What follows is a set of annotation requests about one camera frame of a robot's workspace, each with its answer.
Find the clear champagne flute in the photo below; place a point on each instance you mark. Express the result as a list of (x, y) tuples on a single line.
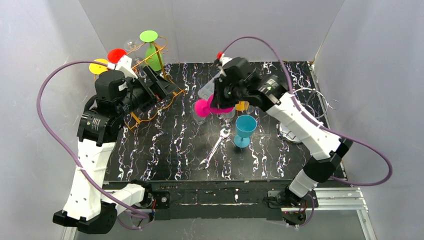
[(250, 109)]

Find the gold wire glass rack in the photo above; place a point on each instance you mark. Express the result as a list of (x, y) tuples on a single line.
[(130, 79)]

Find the orange glass yellow foot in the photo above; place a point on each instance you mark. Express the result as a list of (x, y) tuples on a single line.
[(97, 69)]

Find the clear wine glass rear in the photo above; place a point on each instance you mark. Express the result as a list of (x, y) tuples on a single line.
[(132, 48)]

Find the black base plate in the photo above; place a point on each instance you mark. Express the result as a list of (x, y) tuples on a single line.
[(259, 199)]

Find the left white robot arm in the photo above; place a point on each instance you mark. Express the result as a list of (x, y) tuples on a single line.
[(89, 208)]

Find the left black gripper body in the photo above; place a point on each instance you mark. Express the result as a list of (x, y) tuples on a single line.
[(151, 86)]

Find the green wine glass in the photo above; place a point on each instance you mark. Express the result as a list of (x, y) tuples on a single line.
[(153, 56)]

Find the silver combination wrench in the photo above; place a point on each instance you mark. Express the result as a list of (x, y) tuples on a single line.
[(224, 134)]

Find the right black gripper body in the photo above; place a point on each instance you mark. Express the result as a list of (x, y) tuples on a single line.
[(224, 90)]

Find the orange glass yellow base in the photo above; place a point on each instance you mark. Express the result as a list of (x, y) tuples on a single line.
[(242, 106)]

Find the silver wire glass rack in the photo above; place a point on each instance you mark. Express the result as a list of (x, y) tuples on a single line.
[(285, 134)]

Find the clear tumbler glass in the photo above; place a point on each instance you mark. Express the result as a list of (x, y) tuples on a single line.
[(197, 119)]

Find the red wine glass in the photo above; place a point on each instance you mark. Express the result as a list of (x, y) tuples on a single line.
[(115, 55)]

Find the pink wine glass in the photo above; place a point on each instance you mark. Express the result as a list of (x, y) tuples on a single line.
[(203, 108)]

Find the clear plastic screw box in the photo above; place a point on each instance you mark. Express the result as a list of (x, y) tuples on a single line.
[(207, 90)]

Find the blue wine glass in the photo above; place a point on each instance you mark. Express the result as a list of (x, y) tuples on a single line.
[(245, 127)]

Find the clear stemless glass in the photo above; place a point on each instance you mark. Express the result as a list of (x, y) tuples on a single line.
[(227, 117)]

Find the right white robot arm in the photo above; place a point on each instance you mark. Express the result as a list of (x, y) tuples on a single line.
[(238, 81)]

